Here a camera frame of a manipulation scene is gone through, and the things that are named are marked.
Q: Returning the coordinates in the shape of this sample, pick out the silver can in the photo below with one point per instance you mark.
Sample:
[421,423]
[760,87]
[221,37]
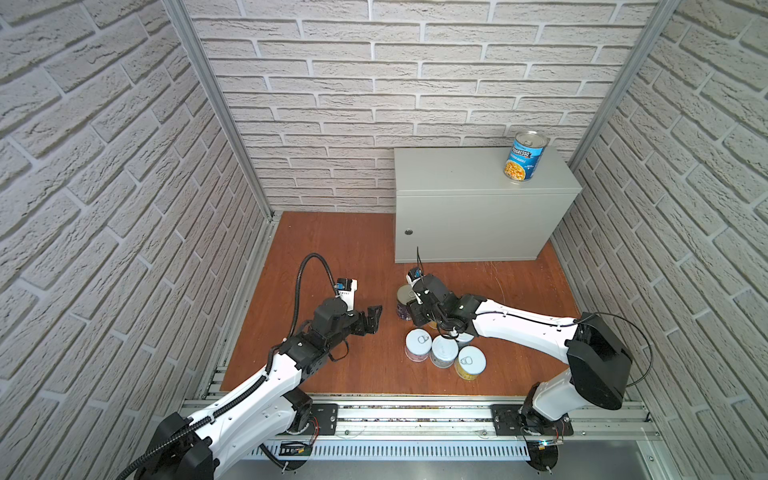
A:
[464,339]
[444,352]

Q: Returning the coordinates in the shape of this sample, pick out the white lid purple can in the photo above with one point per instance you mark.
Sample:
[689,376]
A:
[418,344]

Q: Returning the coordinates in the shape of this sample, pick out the silver top centre can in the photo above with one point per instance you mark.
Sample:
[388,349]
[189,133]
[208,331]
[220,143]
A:
[444,352]

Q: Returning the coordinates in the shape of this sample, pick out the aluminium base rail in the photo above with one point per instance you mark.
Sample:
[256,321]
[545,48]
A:
[475,418]

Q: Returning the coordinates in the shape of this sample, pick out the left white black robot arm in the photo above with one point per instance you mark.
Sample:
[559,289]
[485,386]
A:
[209,442]

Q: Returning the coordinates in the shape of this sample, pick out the blue label soup can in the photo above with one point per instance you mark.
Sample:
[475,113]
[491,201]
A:
[524,156]

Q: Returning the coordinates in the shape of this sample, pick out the silver top can right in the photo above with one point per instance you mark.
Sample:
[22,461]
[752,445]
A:
[464,339]

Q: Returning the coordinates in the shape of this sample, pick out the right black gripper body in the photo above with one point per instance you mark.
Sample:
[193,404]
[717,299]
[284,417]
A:
[421,315]

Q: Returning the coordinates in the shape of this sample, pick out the yellow label pull-tab can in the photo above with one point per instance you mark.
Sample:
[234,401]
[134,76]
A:
[470,363]

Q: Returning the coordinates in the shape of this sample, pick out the grey metal cabinet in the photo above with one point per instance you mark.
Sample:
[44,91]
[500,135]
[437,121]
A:
[456,204]

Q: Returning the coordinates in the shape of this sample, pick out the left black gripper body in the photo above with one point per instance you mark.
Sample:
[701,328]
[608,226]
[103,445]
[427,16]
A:
[360,321]

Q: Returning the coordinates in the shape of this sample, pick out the dark purple label can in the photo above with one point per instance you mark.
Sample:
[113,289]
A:
[405,297]

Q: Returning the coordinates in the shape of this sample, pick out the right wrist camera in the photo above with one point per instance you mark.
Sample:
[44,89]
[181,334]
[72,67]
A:
[414,275]

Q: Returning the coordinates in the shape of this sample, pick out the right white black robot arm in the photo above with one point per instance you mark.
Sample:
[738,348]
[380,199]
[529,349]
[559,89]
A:
[598,362]

